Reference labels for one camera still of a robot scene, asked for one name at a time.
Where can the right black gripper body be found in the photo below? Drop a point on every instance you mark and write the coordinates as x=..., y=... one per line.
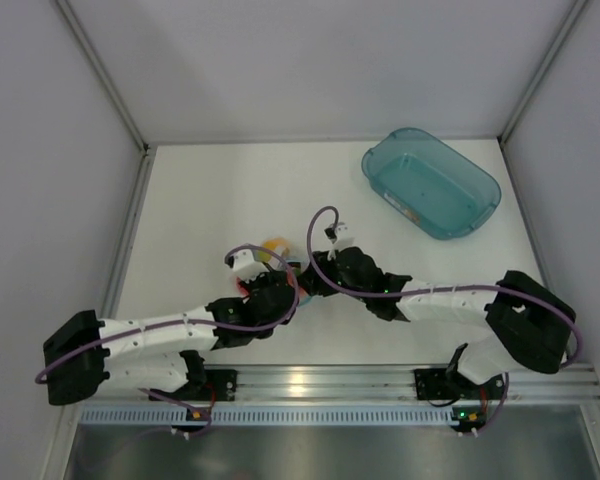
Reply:
x=330, y=267

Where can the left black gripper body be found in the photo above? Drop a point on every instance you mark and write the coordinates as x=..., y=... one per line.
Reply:
x=254, y=286

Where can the yellow green fake mango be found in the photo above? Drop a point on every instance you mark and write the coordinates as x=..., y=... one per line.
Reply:
x=275, y=248

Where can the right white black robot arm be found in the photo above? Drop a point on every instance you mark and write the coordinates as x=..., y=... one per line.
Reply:
x=513, y=325

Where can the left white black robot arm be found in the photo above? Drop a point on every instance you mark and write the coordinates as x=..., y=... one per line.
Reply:
x=89, y=355

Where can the teal plastic bin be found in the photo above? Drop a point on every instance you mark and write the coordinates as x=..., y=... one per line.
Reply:
x=431, y=184

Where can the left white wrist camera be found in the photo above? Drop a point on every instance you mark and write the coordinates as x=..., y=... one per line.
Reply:
x=244, y=265

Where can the aluminium mounting rail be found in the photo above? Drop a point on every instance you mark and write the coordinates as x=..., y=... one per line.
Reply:
x=393, y=384

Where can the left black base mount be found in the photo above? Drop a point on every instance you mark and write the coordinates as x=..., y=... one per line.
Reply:
x=220, y=385

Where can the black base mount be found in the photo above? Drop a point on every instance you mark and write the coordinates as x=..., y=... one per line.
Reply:
x=433, y=385
x=220, y=385

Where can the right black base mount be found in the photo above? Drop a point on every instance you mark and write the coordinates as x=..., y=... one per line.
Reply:
x=433, y=385

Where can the slotted cable duct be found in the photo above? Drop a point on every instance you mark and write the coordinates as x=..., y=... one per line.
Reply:
x=166, y=415

